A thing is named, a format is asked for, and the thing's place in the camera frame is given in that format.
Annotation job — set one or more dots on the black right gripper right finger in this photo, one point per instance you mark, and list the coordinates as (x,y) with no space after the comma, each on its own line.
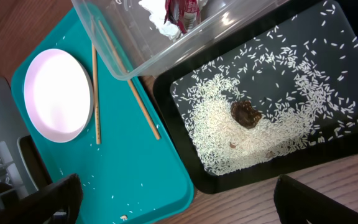
(297,203)

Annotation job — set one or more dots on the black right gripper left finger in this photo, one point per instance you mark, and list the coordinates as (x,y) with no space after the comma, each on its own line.
(65,194)

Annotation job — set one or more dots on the brown food scrap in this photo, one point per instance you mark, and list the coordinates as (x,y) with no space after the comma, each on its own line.
(244,114)

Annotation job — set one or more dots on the pile of rice grains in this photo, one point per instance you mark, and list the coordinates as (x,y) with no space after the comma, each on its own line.
(300,74)

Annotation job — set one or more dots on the white and red wrapper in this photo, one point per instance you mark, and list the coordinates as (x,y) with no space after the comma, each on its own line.
(174,18)

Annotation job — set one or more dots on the grey plastic dishwasher rack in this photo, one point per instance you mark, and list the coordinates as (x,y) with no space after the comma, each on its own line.
(21,170)

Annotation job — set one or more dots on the black waste tray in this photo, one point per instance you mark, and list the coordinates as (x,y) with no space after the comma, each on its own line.
(212,184)

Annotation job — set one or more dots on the clear plastic waste bin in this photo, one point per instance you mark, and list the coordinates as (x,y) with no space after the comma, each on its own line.
(143,50)

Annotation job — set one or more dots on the teal plastic serving tray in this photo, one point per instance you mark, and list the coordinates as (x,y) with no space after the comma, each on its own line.
(131,177)

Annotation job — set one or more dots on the large white plate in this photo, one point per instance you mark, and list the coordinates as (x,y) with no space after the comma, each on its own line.
(58,95)

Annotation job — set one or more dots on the right wooden chopstick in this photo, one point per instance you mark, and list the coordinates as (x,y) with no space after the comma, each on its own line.
(131,85)

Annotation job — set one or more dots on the wooden chopstick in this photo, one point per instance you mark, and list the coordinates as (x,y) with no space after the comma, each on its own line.
(131,85)
(96,94)

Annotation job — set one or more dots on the left wooden chopstick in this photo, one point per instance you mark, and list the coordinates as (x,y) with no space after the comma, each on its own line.
(96,94)

